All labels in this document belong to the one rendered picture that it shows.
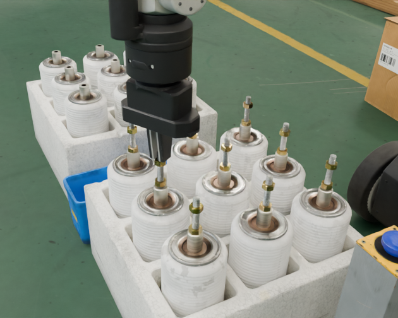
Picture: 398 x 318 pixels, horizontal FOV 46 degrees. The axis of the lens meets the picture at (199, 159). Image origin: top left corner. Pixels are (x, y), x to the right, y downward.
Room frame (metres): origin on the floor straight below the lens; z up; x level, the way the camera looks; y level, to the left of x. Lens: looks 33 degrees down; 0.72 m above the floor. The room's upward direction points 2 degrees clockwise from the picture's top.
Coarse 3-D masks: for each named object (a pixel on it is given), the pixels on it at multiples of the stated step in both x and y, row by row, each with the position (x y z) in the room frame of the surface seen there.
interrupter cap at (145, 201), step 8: (144, 192) 0.61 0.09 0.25; (152, 192) 0.62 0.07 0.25; (168, 192) 0.62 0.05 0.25; (176, 192) 0.62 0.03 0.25; (144, 200) 0.59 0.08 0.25; (152, 200) 0.60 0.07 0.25; (168, 200) 0.60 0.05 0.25; (176, 200) 0.60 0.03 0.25; (144, 208) 0.57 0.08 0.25; (152, 208) 0.57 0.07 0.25; (160, 208) 0.58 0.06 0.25; (168, 208) 0.58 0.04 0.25; (176, 208) 0.58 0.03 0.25
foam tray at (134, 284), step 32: (96, 192) 0.71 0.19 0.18; (96, 224) 0.67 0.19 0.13; (128, 224) 0.62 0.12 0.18; (96, 256) 0.69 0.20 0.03; (128, 256) 0.54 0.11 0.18; (128, 288) 0.52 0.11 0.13; (160, 288) 0.52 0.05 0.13; (256, 288) 0.49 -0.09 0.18; (288, 288) 0.49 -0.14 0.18; (320, 288) 0.52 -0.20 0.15
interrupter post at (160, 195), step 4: (156, 188) 0.59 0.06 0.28; (164, 188) 0.59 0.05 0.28; (156, 192) 0.59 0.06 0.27; (160, 192) 0.59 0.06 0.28; (164, 192) 0.59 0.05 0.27; (156, 196) 0.59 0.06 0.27; (160, 196) 0.59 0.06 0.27; (164, 196) 0.59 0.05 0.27; (156, 200) 0.59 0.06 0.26; (160, 200) 0.59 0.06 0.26; (164, 200) 0.59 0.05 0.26; (160, 204) 0.59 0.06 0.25; (164, 204) 0.59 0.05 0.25
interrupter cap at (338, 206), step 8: (304, 192) 0.63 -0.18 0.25; (312, 192) 0.63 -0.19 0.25; (304, 200) 0.61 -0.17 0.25; (312, 200) 0.62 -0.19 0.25; (336, 200) 0.62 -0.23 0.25; (344, 200) 0.61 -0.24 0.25; (304, 208) 0.59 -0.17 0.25; (312, 208) 0.59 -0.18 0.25; (320, 208) 0.60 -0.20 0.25; (328, 208) 0.60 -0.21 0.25; (336, 208) 0.59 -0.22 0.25; (344, 208) 0.59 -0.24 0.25; (320, 216) 0.57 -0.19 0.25; (328, 216) 0.57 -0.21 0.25; (336, 216) 0.57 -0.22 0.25
